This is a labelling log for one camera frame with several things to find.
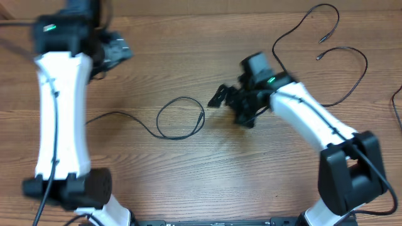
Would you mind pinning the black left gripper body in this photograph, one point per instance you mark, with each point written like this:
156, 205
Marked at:
114, 52

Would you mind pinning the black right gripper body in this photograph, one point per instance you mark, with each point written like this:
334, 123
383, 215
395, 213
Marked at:
245, 103

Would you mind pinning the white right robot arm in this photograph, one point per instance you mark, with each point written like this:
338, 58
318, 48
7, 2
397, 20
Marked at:
351, 171

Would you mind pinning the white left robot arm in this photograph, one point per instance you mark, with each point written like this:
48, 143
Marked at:
72, 46

